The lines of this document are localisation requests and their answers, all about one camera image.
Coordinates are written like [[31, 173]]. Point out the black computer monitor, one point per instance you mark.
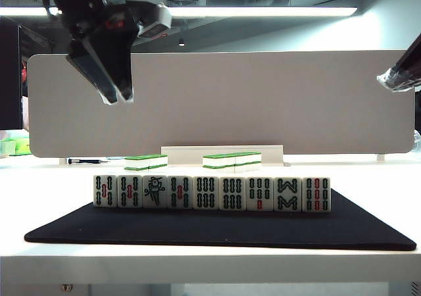
[[10, 79]]

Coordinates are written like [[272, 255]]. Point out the white object behind divider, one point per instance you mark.
[[417, 141]]

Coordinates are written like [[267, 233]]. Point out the white divider foot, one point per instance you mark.
[[380, 157], [63, 160]]

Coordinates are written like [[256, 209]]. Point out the small ceiling spot lamp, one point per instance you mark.
[[181, 42]]

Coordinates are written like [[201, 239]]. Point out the green and white box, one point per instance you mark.
[[16, 146]]

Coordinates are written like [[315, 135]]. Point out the grey desk divider panel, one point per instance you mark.
[[230, 105]]

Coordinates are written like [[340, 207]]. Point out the nine bamboo mahjong tile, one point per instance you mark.
[[316, 194]]

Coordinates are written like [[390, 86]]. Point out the black rectangular mat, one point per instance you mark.
[[210, 227]]

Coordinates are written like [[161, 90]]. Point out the eight bamboo mahjong tile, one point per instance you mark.
[[287, 194]]

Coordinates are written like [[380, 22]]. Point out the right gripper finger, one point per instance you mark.
[[399, 70], [412, 83]]

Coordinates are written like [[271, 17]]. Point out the bird bamboo mahjong tile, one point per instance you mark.
[[155, 191]]

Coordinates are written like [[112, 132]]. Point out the six bamboo mahjong tile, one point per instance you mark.
[[206, 193], [232, 194]]

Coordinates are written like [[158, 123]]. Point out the green-backed face-down mahjong tile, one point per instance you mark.
[[158, 169], [218, 171], [158, 160], [248, 158], [136, 171], [218, 161], [138, 162], [248, 168]]

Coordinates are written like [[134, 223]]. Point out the metal screw in table frame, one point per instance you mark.
[[67, 287]]

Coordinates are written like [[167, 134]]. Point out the black screwdriver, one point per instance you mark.
[[82, 161]]

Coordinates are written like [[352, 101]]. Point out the five bamboo mahjong tile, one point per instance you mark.
[[180, 192], [105, 191], [129, 191]]

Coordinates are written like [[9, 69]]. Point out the seven bamboo mahjong tile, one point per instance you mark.
[[260, 194]]

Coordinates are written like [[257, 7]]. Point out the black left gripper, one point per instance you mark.
[[105, 23]]

